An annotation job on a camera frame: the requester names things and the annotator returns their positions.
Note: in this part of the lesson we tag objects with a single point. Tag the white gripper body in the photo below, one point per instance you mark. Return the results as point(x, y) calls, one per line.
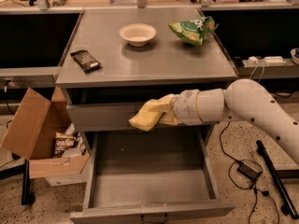
point(186, 106)

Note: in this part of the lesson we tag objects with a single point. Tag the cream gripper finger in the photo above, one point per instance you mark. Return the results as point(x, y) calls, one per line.
point(169, 119)
point(163, 104)

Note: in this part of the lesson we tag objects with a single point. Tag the yellow green sponge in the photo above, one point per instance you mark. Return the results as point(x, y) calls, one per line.
point(147, 116)

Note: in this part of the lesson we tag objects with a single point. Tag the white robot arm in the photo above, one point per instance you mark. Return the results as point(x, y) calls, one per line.
point(244, 99)

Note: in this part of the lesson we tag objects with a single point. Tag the grey upper closed drawer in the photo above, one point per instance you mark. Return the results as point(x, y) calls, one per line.
point(116, 117)

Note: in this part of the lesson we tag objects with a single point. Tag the grey open middle drawer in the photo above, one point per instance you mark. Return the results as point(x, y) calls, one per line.
point(150, 178)

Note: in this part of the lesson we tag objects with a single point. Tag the grey drawer cabinet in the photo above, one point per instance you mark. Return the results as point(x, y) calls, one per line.
point(133, 75)

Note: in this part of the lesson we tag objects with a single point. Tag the white paper bowl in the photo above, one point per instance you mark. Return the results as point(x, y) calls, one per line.
point(137, 34)

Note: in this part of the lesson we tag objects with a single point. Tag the green chip bag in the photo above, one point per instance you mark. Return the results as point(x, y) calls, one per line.
point(195, 31)

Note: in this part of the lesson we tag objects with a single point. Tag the white power strip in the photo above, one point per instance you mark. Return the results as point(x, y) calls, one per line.
point(268, 61)

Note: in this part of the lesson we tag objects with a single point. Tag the black power adapter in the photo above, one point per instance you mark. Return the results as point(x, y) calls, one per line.
point(249, 171)

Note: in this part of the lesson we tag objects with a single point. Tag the black snack bar packet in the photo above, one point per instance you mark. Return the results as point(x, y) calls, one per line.
point(85, 60)

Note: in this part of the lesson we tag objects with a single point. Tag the white cup in box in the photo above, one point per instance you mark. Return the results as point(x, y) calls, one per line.
point(71, 153)

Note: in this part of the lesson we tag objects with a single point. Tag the brown snack bag in box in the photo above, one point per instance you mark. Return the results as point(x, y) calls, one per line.
point(62, 143)

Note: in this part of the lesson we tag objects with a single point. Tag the brown cardboard box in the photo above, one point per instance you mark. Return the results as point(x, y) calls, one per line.
point(31, 135)

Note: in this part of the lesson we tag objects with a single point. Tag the black floor stand leg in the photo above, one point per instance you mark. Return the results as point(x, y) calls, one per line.
point(287, 208)

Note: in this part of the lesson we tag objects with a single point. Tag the black stand left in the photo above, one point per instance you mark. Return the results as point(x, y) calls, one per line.
point(27, 196)

